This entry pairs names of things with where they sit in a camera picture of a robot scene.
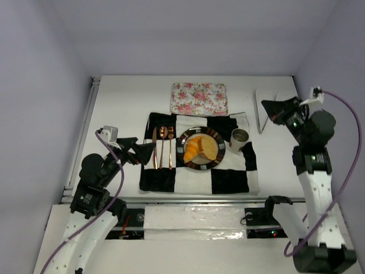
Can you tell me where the copper fork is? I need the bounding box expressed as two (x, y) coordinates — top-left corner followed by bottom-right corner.
(168, 126), (174, 170)

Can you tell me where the orange croissant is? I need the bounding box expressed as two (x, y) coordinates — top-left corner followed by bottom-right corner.
(183, 136), (202, 163)

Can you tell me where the bread slice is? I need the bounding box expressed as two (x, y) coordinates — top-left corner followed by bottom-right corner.
(198, 135), (218, 161)

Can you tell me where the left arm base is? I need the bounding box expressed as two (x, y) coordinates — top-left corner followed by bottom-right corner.
(106, 199), (145, 240)

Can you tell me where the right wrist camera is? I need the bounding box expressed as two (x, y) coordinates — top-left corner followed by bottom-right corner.
(299, 86), (325, 106)

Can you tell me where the copper spoon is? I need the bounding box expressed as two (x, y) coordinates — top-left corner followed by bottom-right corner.
(159, 126), (168, 169)

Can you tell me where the aluminium rail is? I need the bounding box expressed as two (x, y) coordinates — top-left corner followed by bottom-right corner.
(60, 76), (102, 203)

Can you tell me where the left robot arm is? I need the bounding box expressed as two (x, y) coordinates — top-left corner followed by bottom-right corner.
(41, 132), (156, 273)

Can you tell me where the copper knife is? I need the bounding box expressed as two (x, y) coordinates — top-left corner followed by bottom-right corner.
(152, 127), (158, 169)

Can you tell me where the floral tray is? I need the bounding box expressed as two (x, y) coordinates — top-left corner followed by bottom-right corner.
(170, 82), (228, 116)

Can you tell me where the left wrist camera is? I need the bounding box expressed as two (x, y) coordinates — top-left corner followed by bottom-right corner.
(99, 126), (118, 143)

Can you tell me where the black white checkered cloth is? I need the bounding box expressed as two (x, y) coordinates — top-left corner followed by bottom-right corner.
(139, 112), (260, 195)

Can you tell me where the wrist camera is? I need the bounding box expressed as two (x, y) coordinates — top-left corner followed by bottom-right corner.
(299, 86), (325, 106)
(99, 126), (118, 143)

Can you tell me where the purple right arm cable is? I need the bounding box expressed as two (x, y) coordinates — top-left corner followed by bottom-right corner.
(283, 90), (360, 257)

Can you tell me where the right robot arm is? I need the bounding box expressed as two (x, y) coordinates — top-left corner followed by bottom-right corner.
(261, 97), (357, 273)

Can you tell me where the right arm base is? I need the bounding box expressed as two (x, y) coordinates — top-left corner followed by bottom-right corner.
(240, 195), (293, 239)

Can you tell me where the metal cup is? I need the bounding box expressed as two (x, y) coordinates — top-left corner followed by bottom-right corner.
(229, 128), (249, 151)

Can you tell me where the dark rimmed beige plate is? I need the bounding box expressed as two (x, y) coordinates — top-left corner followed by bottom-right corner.
(176, 127), (226, 171)

